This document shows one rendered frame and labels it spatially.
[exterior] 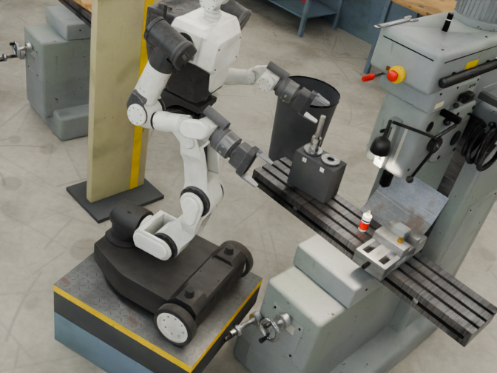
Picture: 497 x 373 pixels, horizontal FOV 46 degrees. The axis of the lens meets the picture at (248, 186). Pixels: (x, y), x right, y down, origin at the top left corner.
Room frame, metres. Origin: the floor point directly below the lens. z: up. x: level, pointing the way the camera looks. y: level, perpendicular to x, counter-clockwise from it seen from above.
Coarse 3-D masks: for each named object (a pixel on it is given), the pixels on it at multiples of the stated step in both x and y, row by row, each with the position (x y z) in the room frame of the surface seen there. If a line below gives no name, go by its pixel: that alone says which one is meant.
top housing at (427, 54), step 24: (408, 24) 2.08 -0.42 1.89; (432, 24) 2.14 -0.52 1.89; (456, 24) 2.21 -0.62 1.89; (384, 48) 2.00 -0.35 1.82; (408, 48) 1.94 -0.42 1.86; (432, 48) 1.91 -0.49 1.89; (456, 48) 1.96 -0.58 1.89; (480, 48) 2.07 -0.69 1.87; (384, 72) 1.99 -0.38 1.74; (408, 72) 1.93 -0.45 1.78; (432, 72) 1.88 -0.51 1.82; (456, 72) 1.98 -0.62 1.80
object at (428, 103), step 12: (384, 84) 2.08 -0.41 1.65; (396, 84) 2.05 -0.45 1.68; (456, 84) 2.06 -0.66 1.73; (468, 84) 2.13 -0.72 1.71; (396, 96) 2.04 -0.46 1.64; (408, 96) 2.01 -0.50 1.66; (420, 96) 1.98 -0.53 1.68; (432, 96) 1.95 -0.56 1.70; (444, 96) 2.00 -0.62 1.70; (456, 96) 2.08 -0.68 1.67; (420, 108) 1.97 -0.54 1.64; (432, 108) 1.95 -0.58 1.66
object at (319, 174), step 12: (300, 156) 2.36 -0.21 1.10; (312, 156) 2.35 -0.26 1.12; (324, 156) 2.35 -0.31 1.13; (336, 156) 2.38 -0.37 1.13; (300, 168) 2.35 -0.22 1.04; (312, 168) 2.32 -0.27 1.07; (324, 168) 2.29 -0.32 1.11; (336, 168) 2.30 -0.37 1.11; (288, 180) 2.37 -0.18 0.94; (300, 180) 2.34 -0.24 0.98; (312, 180) 2.31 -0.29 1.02; (324, 180) 2.28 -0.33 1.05; (336, 180) 2.30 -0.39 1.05; (312, 192) 2.30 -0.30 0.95; (324, 192) 2.27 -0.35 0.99; (336, 192) 2.35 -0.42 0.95
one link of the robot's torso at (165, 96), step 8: (160, 96) 2.03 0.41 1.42; (168, 96) 2.02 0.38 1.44; (176, 96) 2.01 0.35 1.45; (208, 96) 2.07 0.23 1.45; (168, 104) 2.02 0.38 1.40; (176, 104) 2.00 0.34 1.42; (184, 104) 1.99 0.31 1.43; (192, 104) 1.98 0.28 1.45; (200, 104) 1.99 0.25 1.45; (208, 104) 2.03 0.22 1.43; (200, 112) 1.99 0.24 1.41
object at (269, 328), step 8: (280, 312) 1.79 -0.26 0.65; (264, 320) 1.72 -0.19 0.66; (272, 320) 1.70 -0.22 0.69; (280, 320) 1.75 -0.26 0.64; (288, 320) 1.75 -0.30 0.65; (264, 328) 1.67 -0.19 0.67; (272, 328) 1.69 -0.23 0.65; (280, 328) 1.75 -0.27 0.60; (264, 336) 1.69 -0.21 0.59; (272, 336) 1.69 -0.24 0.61
